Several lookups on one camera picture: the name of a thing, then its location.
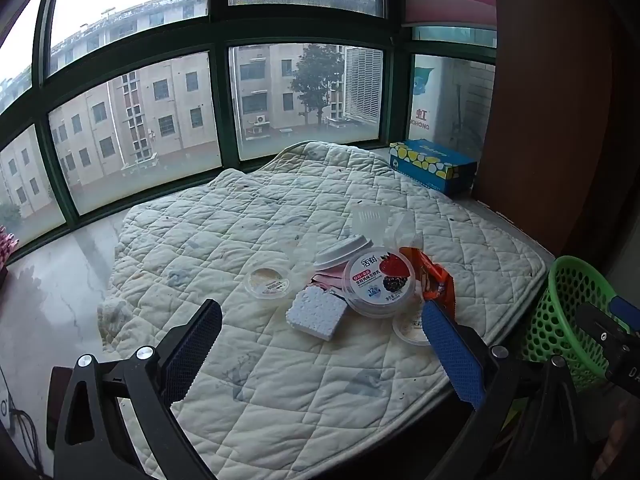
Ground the green perforated plastic basket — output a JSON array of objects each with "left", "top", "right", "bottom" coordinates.
[{"left": 520, "top": 256, "right": 633, "bottom": 391}]

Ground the beige building outside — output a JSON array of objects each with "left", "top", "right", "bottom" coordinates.
[{"left": 0, "top": 0, "right": 346, "bottom": 221}]

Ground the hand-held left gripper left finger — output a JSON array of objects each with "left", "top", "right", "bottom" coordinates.
[{"left": 52, "top": 299, "right": 223, "bottom": 480}]

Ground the clear ribbed plastic tray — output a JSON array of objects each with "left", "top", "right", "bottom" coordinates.
[{"left": 350, "top": 204, "right": 392, "bottom": 248}]

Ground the clear lid yellow label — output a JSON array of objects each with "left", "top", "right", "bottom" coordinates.
[{"left": 391, "top": 310, "right": 433, "bottom": 347}]

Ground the brown wooden cabinet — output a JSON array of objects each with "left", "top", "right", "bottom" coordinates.
[{"left": 472, "top": 0, "right": 616, "bottom": 281}]

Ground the orange snack wrapper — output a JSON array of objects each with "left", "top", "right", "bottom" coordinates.
[{"left": 399, "top": 246, "right": 457, "bottom": 317}]

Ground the green window frame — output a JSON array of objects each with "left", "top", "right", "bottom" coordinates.
[{"left": 0, "top": 0, "right": 501, "bottom": 261}]

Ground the green tree outside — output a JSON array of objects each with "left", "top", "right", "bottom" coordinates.
[{"left": 290, "top": 44, "right": 346, "bottom": 128}]

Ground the small clear round lid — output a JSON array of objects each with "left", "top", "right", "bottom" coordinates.
[{"left": 245, "top": 265, "right": 295, "bottom": 302}]

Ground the blue spotted tissue box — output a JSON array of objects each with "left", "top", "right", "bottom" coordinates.
[{"left": 389, "top": 139, "right": 478, "bottom": 197}]

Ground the berry label round container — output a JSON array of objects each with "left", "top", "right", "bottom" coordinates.
[{"left": 342, "top": 247, "right": 417, "bottom": 318}]

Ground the white device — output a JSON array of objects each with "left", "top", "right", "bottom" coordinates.
[{"left": 0, "top": 375, "right": 12, "bottom": 431}]

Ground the white coffee cup lid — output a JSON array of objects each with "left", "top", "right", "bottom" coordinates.
[{"left": 314, "top": 234, "right": 375, "bottom": 273}]

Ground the white quilted mat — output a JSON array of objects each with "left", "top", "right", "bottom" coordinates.
[{"left": 97, "top": 141, "right": 548, "bottom": 476}]

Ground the white printed carton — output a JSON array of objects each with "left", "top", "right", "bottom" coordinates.
[{"left": 410, "top": 55, "right": 496, "bottom": 143}]

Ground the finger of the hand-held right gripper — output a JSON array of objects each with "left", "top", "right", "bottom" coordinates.
[
  {"left": 575, "top": 304, "right": 633, "bottom": 357},
  {"left": 609, "top": 295, "right": 640, "bottom": 332}
]

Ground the pink wrapper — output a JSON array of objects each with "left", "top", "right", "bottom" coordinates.
[{"left": 312, "top": 267, "right": 348, "bottom": 293}]

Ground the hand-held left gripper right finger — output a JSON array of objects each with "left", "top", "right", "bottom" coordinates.
[{"left": 421, "top": 300, "right": 596, "bottom": 480}]

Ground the clear plastic film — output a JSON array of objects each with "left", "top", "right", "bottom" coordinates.
[{"left": 286, "top": 232, "right": 321, "bottom": 267}]

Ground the pink patterned packet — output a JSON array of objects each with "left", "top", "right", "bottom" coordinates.
[{"left": 0, "top": 225, "right": 19, "bottom": 266}]

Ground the black cable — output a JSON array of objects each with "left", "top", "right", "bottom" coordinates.
[{"left": 10, "top": 407, "right": 38, "bottom": 471}]

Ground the white foam block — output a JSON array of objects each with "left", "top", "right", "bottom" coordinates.
[{"left": 285, "top": 287, "right": 349, "bottom": 343}]

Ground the white louvered vent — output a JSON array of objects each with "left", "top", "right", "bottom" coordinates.
[{"left": 342, "top": 46, "right": 385, "bottom": 125}]

